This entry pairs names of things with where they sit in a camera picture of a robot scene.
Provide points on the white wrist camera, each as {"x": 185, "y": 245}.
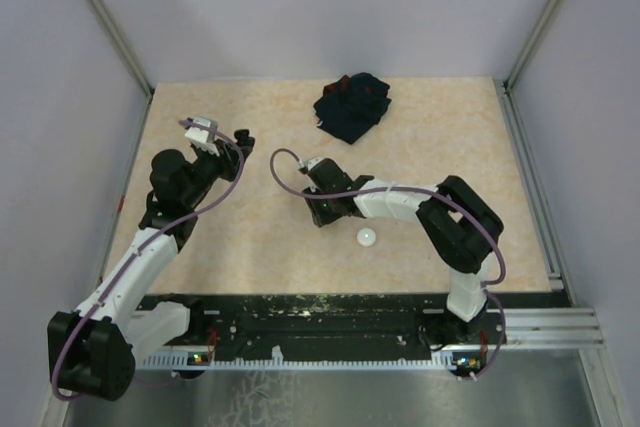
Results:
{"x": 310, "y": 166}
{"x": 201, "y": 134}

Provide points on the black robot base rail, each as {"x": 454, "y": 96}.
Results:
{"x": 328, "y": 327}

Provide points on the dark navy folded cloth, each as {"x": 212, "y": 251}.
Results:
{"x": 351, "y": 106}

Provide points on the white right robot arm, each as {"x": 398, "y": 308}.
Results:
{"x": 462, "y": 228}

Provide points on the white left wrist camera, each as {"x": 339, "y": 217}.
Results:
{"x": 201, "y": 134}

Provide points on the aluminium corner post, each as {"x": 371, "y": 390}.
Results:
{"x": 119, "y": 41}
{"x": 534, "y": 40}

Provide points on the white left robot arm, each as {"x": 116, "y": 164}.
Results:
{"x": 94, "y": 350}

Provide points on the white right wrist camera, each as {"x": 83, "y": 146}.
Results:
{"x": 310, "y": 166}

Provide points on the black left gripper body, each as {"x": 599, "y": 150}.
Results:
{"x": 213, "y": 166}

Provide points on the aluminium corner post right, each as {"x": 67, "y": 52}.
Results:
{"x": 534, "y": 40}

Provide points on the aluminium corner post left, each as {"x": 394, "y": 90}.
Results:
{"x": 119, "y": 41}

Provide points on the white earbud charging case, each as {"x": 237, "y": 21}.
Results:
{"x": 366, "y": 237}

